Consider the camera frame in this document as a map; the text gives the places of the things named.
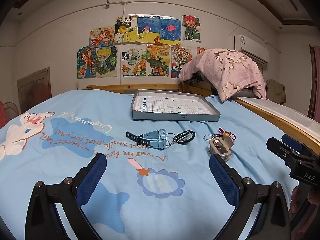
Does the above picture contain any red plastic box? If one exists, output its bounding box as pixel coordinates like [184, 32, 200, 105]
[0, 101, 6, 128]

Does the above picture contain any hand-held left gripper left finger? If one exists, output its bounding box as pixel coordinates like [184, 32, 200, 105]
[25, 152, 108, 240]

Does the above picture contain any white board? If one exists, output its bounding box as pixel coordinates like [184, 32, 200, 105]
[239, 96, 320, 140]

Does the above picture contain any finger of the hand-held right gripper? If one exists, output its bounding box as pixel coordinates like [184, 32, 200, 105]
[266, 137, 294, 166]
[281, 134, 305, 152]

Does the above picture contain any blue wrist watch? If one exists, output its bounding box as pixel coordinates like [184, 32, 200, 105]
[126, 128, 167, 153]

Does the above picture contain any grey tray with grid paper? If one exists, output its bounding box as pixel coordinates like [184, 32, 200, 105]
[131, 89, 221, 122]

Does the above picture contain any cord bracelet with yellow bead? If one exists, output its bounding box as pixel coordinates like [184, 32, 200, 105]
[218, 127, 237, 141]

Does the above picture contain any light blue printed blanket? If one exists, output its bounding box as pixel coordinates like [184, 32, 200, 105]
[0, 89, 300, 240]

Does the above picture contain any green hanging jacket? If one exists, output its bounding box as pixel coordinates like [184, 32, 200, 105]
[265, 78, 286, 106]

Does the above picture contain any pink floral cloth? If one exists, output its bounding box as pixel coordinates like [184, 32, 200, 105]
[179, 48, 266, 103]

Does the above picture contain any wooden window frame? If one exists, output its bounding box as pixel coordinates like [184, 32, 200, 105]
[308, 44, 320, 121]

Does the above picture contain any brown wooden door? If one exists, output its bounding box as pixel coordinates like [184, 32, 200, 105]
[17, 67, 52, 114]

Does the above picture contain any white wall conduit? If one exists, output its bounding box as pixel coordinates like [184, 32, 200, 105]
[100, 0, 131, 17]

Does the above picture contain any wooden bed frame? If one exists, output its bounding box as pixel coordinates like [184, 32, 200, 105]
[86, 83, 320, 156]

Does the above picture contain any group of colourful wall drawings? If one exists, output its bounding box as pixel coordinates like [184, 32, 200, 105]
[76, 14, 209, 79]

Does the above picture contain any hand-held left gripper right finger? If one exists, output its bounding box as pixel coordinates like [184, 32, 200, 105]
[209, 152, 292, 240]

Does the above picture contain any white air conditioner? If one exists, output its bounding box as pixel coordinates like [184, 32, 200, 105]
[234, 34, 271, 64]

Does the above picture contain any beige plastic buckle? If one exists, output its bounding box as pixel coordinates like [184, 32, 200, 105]
[204, 134, 235, 162]

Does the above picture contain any silver key ring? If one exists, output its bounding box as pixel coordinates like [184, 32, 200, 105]
[164, 133, 178, 147]

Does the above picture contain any person's right hand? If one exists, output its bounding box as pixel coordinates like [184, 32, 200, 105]
[289, 185, 320, 233]

